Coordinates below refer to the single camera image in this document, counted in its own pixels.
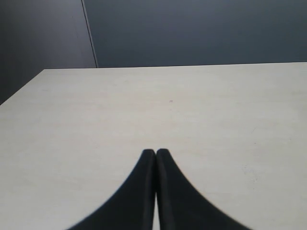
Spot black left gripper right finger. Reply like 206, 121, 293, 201
156, 149, 242, 230

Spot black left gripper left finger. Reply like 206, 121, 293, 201
70, 149, 156, 230

